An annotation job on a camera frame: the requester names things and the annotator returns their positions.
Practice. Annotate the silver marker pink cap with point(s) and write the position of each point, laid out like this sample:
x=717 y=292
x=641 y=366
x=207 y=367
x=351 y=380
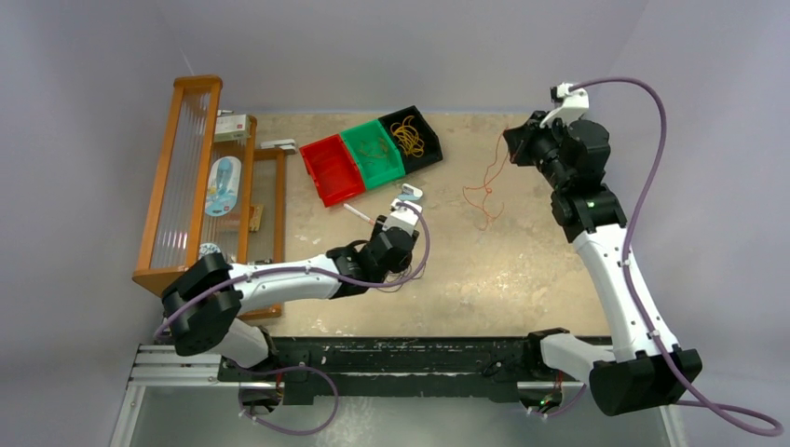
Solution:
x=359 y=214

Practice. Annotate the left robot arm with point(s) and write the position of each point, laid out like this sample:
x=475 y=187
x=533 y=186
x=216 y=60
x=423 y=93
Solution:
x=203 y=306

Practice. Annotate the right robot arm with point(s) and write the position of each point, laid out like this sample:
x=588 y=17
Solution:
x=646 y=367

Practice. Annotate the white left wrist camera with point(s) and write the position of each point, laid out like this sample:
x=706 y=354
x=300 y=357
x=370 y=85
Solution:
x=403 y=214

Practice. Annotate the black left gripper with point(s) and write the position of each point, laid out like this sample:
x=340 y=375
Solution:
x=378 y=225

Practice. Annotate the wooden rack frame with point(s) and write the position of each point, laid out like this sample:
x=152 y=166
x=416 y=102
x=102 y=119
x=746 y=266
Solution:
x=176 y=223

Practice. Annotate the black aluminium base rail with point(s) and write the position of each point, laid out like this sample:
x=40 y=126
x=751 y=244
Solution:
x=496 y=368

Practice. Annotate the green plastic bin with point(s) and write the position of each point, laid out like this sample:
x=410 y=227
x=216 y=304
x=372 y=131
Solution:
x=375 y=154

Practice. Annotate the white stapler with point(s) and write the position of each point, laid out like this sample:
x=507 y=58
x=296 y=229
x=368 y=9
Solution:
x=410 y=193

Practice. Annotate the red plastic bin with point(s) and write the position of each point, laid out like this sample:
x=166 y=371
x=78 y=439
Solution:
x=333 y=170

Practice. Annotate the round blue patterned object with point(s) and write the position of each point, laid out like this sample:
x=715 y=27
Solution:
x=208 y=248

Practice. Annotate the blue packaged item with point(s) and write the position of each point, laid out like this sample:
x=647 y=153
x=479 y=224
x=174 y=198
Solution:
x=223 y=186

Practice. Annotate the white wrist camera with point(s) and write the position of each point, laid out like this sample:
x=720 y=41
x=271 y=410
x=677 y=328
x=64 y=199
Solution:
x=571 y=103
x=403 y=214

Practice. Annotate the black plastic bin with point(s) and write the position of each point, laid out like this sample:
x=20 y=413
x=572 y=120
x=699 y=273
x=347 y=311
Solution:
x=416 y=141

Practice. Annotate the small white red box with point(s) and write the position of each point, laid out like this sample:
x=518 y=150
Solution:
x=230 y=128

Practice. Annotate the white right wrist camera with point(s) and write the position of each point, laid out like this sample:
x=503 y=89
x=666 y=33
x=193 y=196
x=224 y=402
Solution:
x=571 y=103

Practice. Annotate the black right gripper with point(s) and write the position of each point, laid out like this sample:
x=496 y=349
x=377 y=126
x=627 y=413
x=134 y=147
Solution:
x=521 y=141

